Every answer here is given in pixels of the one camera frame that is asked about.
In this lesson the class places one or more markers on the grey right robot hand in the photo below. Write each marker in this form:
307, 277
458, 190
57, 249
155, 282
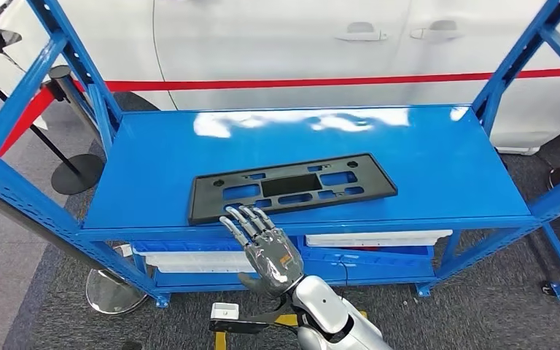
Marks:
272, 263

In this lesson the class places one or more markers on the black plastic plate panel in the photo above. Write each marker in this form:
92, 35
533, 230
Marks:
212, 203

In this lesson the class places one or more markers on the blue steel shelf rack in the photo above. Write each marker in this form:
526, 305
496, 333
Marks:
164, 183

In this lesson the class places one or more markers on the white plastic crate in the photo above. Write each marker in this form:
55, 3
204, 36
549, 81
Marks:
381, 239
188, 263

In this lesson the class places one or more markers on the blue plastic crate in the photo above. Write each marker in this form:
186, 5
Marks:
183, 246
381, 263

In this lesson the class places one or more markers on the yellow floor tape square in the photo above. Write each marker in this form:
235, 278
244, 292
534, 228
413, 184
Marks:
220, 342

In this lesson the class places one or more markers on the red barrier belt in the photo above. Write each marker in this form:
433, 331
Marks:
309, 82

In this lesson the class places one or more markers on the white car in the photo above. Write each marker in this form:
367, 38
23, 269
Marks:
260, 48

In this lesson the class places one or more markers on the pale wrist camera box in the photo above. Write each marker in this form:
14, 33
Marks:
224, 311

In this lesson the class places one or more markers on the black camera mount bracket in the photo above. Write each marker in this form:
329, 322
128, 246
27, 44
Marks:
241, 326

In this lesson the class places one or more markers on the chrome base stanchion post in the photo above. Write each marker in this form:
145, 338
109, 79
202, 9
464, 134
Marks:
116, 294

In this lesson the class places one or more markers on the black capped stanchion post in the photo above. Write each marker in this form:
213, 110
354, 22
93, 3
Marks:
60, 73

